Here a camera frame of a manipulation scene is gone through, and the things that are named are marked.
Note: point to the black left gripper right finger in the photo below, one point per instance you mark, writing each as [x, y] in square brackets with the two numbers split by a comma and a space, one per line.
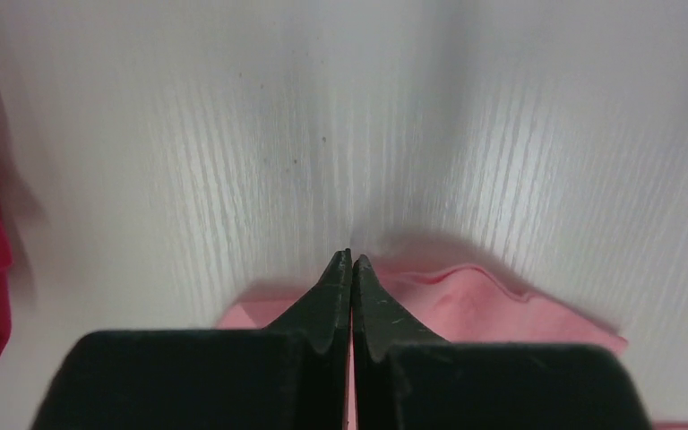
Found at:
[407, 377]

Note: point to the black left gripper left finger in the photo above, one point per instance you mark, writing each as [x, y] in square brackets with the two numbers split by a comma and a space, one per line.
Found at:
[291, 374]

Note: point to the pink t shirt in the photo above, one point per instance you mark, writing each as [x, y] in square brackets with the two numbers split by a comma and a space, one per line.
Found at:
[463, 304]

